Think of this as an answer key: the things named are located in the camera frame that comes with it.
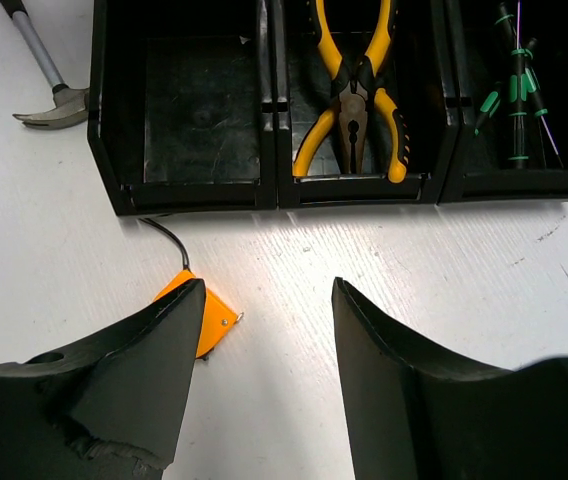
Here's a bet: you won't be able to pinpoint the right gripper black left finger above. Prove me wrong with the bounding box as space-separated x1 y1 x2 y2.
0 279 205 479

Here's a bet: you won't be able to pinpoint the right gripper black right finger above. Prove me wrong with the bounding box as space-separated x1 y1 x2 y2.
332 278 568 479

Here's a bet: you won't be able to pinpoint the yellow black pliers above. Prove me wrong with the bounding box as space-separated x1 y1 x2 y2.
292 1 398 178
374 88 410 184

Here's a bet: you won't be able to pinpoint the black green precision screwdriver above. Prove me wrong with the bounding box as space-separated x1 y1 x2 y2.
524 37 564 168

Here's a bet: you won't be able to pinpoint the orange tape measure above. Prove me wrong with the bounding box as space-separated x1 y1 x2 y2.
140 218 243 361

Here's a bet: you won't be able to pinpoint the black compartment tray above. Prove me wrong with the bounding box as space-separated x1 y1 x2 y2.
88 1 568 217

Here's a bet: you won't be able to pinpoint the black handled claw hammer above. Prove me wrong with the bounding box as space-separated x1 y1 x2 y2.
0 0 89 130

